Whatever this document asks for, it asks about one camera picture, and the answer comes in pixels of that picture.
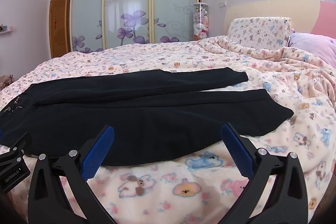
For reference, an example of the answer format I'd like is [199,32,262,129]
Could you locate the brown plush toy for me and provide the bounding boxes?
[0,74,15,90]

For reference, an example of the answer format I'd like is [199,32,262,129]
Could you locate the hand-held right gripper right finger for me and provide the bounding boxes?
[220,122,309,224]

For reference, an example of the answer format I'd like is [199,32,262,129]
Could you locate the wooden door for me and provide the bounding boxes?
[49,0,69,59]

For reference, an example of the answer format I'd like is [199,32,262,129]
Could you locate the black pants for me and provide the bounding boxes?
[0,67,294,167]

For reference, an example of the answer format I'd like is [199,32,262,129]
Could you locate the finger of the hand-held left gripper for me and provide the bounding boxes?
[0,132,32,165]

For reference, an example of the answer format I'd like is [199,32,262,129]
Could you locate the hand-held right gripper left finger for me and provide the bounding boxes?
[28,125,118,224]

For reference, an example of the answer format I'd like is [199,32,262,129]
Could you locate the clear tube of plush toys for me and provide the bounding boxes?
[193,3,210,41]

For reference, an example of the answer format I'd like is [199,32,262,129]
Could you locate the white wall shelf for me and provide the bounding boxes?
[0,23,15,34]

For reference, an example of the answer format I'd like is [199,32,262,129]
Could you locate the printed pillow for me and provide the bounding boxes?
[226,17,292,52]

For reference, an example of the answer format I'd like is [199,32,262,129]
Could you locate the purple pillow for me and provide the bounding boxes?
[287,32,336,69]

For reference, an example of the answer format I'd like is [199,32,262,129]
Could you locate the printed blanket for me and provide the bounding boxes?
[0,35,336,224]

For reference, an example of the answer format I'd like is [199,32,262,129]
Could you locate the cream and pink headboard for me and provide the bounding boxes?
[224,0,336,42]

